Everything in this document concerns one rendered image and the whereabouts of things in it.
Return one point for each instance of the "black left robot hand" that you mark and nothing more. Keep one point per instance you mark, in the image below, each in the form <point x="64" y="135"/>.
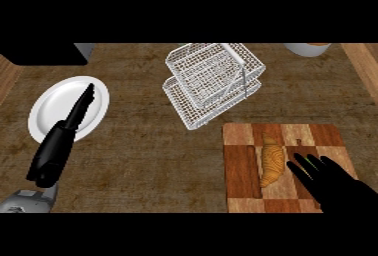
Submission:
<point x="55" y="150"/>

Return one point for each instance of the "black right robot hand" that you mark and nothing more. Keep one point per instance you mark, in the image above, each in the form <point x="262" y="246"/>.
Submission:
<point x="340" y="190"/>

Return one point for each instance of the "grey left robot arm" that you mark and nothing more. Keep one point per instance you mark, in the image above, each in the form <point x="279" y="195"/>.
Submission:
<point x="30" y="201"/>

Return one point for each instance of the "checkered wooden cutting board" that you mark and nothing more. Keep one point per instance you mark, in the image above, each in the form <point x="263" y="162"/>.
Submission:
<point x="241" y="166"/>

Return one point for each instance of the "white oval plate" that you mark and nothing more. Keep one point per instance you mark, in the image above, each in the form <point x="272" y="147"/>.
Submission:
<point x="61" y="106"/>

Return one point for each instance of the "golden brown croissant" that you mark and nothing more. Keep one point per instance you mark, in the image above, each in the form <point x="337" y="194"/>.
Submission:
<point x="272" y="160"/>

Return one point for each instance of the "black appliance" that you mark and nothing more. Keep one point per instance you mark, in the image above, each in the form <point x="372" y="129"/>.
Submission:
<point x="41" y="53"/>

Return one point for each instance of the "white round pot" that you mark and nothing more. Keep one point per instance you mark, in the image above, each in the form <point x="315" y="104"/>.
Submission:
<point x="307" y="48"/>

